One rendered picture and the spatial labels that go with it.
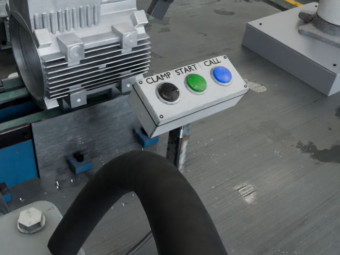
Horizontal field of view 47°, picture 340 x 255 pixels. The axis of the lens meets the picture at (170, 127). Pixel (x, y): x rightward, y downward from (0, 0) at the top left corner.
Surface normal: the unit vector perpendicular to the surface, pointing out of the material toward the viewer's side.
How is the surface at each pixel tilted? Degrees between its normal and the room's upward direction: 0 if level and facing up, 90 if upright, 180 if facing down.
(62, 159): 90
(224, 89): 24
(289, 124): 0
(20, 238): 0
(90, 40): 0
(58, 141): 90
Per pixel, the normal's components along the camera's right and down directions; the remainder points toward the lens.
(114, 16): 0.40, -0.36
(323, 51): 0.06, -0.75
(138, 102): -0.80, 0.31
